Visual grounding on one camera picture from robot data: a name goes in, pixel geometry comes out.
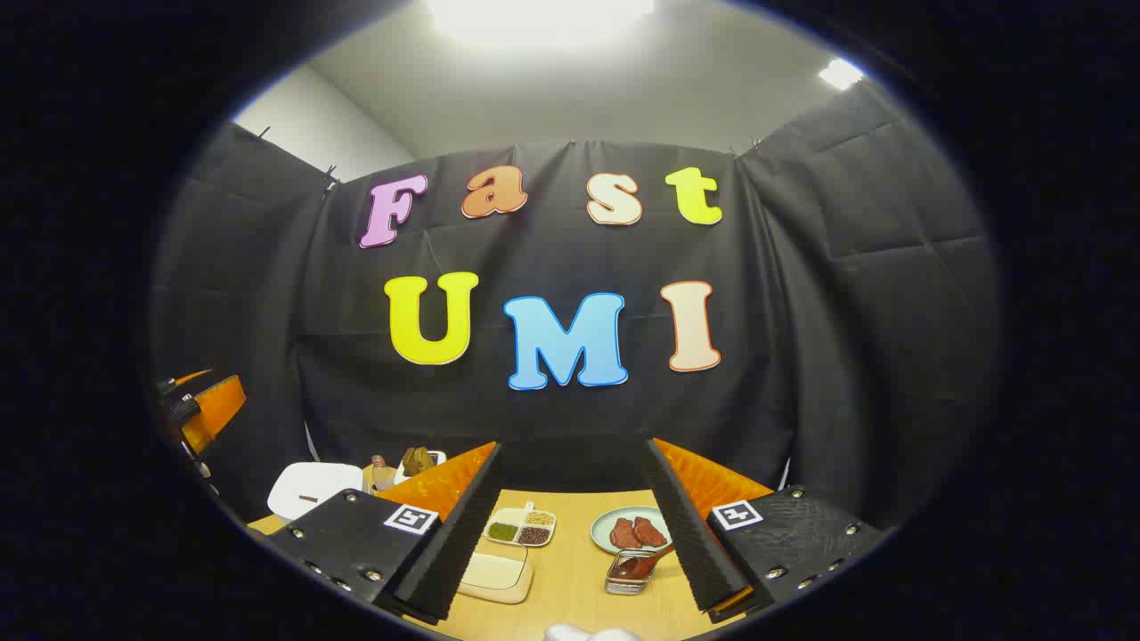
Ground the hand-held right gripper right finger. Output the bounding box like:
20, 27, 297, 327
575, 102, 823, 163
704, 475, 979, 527
641, 437, 892, 624

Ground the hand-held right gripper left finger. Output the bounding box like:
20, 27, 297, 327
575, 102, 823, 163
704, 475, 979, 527
265, 442, 506, 626

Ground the clear tray of white rice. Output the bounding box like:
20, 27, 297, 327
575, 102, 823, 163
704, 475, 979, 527
456, 543, 535, 605

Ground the brown wooden spoon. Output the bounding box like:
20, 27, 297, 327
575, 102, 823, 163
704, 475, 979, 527
610, 543, 678, 584

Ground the metal wire chopstick holder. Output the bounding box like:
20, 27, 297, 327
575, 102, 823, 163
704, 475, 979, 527
605, 549, 664, 596

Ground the white rice cooker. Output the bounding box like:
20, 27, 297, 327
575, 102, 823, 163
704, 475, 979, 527
267, 462, 364, 524

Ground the white divided dish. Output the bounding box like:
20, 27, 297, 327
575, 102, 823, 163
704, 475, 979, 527
484, 501, 558, 548

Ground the white toaster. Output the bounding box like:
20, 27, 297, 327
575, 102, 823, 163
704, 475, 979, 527
395, 450, 447, 486

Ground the pale green plate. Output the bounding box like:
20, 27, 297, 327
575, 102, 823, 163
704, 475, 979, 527
590, 507, 673, 555

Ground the black backdrop cloth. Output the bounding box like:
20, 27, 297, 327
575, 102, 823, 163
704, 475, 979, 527
150, 85, 1003, 535

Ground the small ceiling light panel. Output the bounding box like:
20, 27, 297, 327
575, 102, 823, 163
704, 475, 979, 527
819, 58, 867, 92

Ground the large ceiling light panel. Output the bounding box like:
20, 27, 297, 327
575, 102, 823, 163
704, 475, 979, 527
427, 0, 656, 45

